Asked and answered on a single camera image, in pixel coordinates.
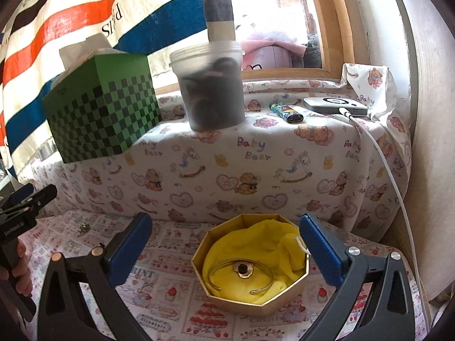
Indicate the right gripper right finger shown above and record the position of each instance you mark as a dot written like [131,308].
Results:
[388,312]

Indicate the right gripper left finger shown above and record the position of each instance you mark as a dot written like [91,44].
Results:
[63,312]

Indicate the small silver brooch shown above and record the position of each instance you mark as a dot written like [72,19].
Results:
[84,228]

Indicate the gold bangle with black stone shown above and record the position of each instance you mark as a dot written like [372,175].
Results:
[244,269]

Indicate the gold octagonal jewelry box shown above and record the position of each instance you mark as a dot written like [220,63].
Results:
[239,222]

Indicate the person left hand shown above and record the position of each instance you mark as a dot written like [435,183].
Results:
[22,272]

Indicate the green checkered tissue box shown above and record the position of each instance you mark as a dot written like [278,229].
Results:
[102,107]

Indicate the yellow cloth in box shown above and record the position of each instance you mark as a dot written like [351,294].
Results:
[275,243]

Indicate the white tissue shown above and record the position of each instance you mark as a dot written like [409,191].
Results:
[75,55]

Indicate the bear print cloth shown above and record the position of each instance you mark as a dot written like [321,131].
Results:
[345,169]

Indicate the grey power bank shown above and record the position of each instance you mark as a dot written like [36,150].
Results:
[332,106]

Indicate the green lighter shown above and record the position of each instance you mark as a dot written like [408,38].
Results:
[287,113]

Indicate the striped curtain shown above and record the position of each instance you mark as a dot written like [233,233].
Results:
[45,38]

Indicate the translucent plastic jar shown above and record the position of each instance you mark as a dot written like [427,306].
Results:
[210,81]

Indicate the wooden window frame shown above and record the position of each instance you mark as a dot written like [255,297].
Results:
[293,38]

